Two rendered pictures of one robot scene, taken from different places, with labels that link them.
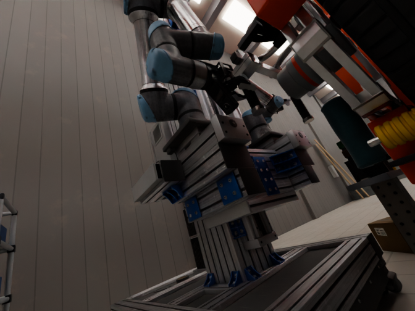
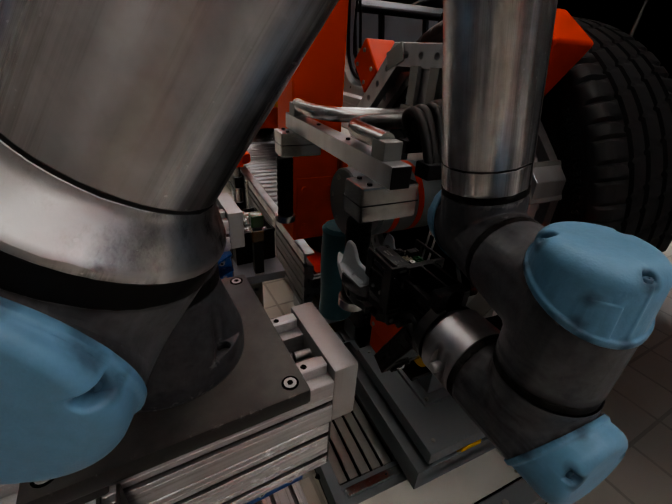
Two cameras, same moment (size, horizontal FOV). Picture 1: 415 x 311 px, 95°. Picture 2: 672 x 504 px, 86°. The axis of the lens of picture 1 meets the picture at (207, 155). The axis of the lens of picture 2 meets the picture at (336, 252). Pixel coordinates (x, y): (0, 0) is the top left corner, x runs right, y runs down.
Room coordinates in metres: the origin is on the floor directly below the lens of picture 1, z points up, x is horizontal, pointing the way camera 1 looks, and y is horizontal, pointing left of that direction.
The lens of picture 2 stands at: (0.49, 0.25, 1.10)
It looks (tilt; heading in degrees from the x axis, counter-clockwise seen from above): 29 degrees down; 283
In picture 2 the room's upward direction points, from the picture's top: 4 degrees clockwise
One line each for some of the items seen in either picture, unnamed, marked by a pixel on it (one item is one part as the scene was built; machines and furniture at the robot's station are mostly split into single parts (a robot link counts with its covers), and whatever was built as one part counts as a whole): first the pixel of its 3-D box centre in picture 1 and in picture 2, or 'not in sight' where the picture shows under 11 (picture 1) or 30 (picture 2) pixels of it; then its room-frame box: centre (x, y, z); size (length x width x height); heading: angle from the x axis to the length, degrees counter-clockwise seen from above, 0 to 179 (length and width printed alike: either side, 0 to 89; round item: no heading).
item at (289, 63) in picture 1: (312, 65); (389, 196); (0.54, -0.45, 0.85); 0.21 x 0.14 x 0.14; 39
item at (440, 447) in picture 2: not in sight; (435, 356); (0.36, -0.60, 0.32); 0.40 x 0.30 x 0.28; 129
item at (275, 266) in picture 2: (379, 178); (246, 248); (1.08, -0.82, 0.44); 0.43 x 0.17 x 0.03; 129
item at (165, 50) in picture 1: (170, 67); (529, 411); (0.37, 0.02, 0.85); 0.11 x 0.08 x 0.09; 129
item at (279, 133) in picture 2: not in sight; (298, 141); (0.75, -0.49, 0.93); 0.09 x 0.05 x 0.05; 39
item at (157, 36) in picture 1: (169, 44); (556, 299); (0.38, 0.00, 0.95); 0.11 x 0.08 x 0.11; 113
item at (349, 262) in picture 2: (235, 92); (351, 259); (0.56, -0.17, 0.85); 0.09 x 0.03 x 0.06; 138
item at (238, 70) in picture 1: (245, 68); (380, 196); (0.54, -0.23, 0.93); 0.09 x 0.05 x 0.05; 39
